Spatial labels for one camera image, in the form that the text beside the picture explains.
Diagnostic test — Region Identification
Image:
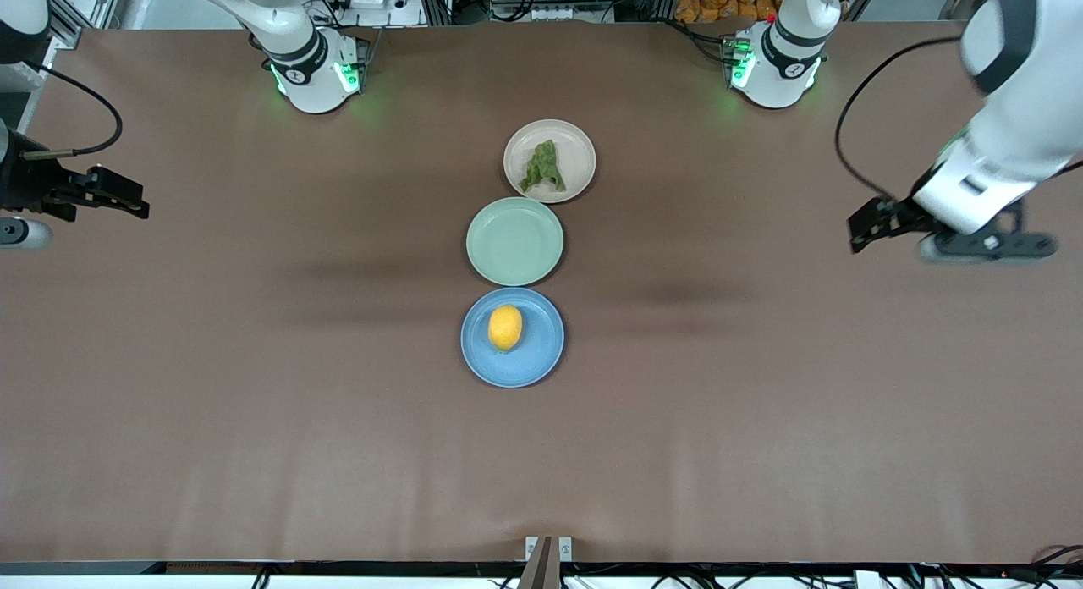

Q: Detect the mint green plate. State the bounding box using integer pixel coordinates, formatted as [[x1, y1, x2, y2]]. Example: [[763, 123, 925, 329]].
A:
[[466, 197, 565, 287]]

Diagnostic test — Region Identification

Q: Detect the blue plate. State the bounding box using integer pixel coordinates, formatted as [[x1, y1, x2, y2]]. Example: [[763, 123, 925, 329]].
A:
[[460, 287, 566, 389]]

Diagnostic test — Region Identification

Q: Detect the green lettuce leaf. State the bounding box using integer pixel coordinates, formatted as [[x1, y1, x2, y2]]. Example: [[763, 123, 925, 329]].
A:
[[519, 140, 568, 194]]

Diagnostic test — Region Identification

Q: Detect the yellow lemon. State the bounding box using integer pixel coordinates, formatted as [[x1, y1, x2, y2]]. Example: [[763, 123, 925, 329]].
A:
[[488, 305, 525, 353]]

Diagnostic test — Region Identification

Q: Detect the metal table edge bracket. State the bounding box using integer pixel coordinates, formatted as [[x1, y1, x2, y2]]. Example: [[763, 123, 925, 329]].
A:
[[525, 536, 574, 564]]

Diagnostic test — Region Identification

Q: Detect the beige plate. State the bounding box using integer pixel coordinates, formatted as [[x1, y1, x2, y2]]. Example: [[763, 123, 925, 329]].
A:
[[503, 119, 597, 205]]

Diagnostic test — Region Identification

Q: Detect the bag of orange items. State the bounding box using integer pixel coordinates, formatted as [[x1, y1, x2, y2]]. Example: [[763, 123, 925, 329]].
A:
[[673, 0, 783, 25]]

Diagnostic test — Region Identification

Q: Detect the grey support beam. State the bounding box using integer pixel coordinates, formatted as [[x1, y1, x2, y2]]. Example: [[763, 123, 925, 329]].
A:
[[516, 537, 555, 589]]

